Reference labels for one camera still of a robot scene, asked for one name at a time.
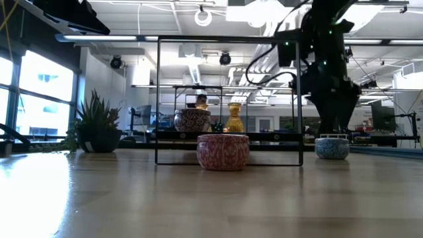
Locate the long ceiling light strip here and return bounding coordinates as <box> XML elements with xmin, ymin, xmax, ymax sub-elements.
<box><xmin>55</xmin><ymin>32</ymin><xmax>423</xmax><ymax>46</ymax></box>

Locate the white coiled ceiling cable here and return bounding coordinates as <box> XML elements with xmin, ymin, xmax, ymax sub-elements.
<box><xmin>194</xmin><ymin>8</ymin><xmax>213</xmax><ymax>27</ymax></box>

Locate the green succulent in dark pot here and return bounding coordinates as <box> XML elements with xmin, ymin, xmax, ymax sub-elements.
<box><xmin>64</xmin><ymin>89</ymin><xmax>123</xmax><ymax>153</ymax></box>

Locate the black metal table frame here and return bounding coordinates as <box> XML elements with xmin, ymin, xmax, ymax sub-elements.
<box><xmin>0</xmin><ymin>122</ymin><xmax>364</xmax><ymax>153</ymax></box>

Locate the purple patterned candle tin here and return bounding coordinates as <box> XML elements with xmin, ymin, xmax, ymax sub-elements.
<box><xmin>173</xmin><ymin>108</ymin><xmax>212</xmax><ymax>133</ymax></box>

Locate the black background workstation frame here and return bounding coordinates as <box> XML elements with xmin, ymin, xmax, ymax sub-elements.
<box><xmin>173</xmin><ymin>85</ymin><xmax>340</xmax><ymax>133</ymax></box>

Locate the wooden shelf with black frames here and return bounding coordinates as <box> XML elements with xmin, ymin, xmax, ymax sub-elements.
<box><xmin>154</xmin><ymin>35</ymin><xmax>304</xmax><ymax>166</ymax></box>

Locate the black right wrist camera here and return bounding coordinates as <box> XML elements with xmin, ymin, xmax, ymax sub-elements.
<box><xmin>276</xmin><ymin>31</ymin><xmax>301</xmax><ymax>68</ymax></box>

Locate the person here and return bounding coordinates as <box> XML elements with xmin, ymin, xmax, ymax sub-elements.
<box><xmin>186</xmin><ymin>93</ymin><xmax>208</xmax><ymax>110</ymax></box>

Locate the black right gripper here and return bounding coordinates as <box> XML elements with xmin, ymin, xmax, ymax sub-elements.
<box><xmin>290</xmin><ymin>64</ymin><xmax>362</xmax><ymax>135</ymax></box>

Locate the black computer monitor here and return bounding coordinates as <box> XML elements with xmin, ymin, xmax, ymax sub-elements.
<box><xmin>370</xmin><ymin>100</ymin><xmax>397</xmax><ymax>133</ymax></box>

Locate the pink patterned candle tin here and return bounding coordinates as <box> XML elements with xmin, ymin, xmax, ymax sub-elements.
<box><xmin>196</xmin><ymin>133</ymin><xmax>250</xmax><ymax>171</ymax></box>

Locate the blue patterned candle tin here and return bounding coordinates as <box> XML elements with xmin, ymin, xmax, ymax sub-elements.
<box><xmin>314</xmin><ymin>137</ymin><xmax>350</xmax><ymax>161</ymax></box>

